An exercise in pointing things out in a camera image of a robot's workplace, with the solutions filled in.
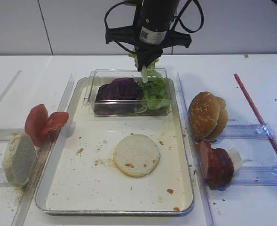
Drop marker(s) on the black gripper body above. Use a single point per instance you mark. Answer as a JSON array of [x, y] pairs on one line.
[[148, 45]]

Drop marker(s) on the green lettuce piece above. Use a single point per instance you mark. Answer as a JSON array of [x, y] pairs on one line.
[[148, 71]]

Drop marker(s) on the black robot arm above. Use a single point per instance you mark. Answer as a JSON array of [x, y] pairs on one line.
[[156, 15]]

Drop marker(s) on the green lettuce in box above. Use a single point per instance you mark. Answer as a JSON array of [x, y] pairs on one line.
[[155, 98]]

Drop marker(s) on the tomato slice front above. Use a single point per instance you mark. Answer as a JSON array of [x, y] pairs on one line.
[[56, 121]]

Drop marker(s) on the tomato slice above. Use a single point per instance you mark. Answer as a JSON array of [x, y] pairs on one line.
[[56, 121], [35, 123]]

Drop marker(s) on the meat patty slice rear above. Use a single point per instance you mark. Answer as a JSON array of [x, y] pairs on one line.
[[206, 158]]

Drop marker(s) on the meat patty slice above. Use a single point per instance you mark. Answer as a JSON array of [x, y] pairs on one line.
[[223, 169], [206, 158]]

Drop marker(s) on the tomato slice rear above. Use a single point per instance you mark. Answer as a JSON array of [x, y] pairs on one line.
[[35, 123]]

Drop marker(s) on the meat patty slice front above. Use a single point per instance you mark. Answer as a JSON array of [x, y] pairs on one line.
[[223, 169]]

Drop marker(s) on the bread slice upright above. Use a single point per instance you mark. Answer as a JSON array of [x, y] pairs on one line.
[[19, 158]]

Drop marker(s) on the clear plastic salad box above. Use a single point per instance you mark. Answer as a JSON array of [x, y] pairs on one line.
[[102, 76]]

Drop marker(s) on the purple cabbage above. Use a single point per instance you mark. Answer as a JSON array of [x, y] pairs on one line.
[[118, 97]]

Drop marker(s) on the sesame bun top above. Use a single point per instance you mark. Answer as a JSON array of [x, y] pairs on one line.
[[204, 113]]

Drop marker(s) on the round bun bottom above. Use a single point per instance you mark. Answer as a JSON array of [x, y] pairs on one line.
[[136, 155]]

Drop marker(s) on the red thin strip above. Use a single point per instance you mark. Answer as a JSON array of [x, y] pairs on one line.
[[255, 110]]

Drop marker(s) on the metal baking tray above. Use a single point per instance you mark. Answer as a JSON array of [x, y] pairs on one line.
[[81, 178]]

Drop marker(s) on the clear angled divider right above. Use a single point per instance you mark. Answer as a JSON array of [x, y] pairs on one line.
[[197, 172]]

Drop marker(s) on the clear angled divider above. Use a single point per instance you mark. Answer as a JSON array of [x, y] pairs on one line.
[[197, 172], [31, 186]]

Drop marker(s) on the white pusher block right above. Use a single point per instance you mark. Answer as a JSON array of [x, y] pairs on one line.
[[236, 159]]

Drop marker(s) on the clear angled divider left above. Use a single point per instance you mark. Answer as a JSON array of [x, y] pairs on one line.
[[31, 186]]

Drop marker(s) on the clear rail upper right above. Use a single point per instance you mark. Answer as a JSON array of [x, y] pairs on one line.
[[251, 131]]

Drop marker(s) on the clear rail upper left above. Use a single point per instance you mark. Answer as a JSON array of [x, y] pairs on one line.
[[7, 134]]

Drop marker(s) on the clear rail lower right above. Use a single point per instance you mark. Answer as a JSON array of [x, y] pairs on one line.
[[256, 176]]

